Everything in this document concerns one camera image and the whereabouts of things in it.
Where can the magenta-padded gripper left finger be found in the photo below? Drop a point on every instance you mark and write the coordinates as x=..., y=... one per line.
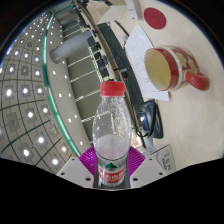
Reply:
x=75, y=170

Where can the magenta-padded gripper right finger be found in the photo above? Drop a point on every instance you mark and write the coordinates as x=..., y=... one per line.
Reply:
x=146, y=170

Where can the clear red-capped water bottle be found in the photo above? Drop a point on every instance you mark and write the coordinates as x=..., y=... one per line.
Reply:
x=111, y=146

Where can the black pouch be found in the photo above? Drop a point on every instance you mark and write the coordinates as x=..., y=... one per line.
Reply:
x=151, y=121

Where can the round ceiling lights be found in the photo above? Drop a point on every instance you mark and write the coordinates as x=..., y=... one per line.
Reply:
x=25, y=90

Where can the red and cream mug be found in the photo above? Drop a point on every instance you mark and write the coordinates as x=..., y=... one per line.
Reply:
x=176, y=66

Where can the row of black office chairs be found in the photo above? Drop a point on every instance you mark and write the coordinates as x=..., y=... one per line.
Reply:
x=100, y=56

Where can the white paper sheets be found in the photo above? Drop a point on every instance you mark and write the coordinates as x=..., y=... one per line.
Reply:
x=136, y=50

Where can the long curved conference desk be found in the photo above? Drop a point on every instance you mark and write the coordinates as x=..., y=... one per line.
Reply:
x=113, y=46

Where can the flat round red coaster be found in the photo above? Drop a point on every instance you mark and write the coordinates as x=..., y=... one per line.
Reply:
x=155, y=18

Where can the white power strip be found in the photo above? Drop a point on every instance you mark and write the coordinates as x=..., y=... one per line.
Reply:
x=133, y=9

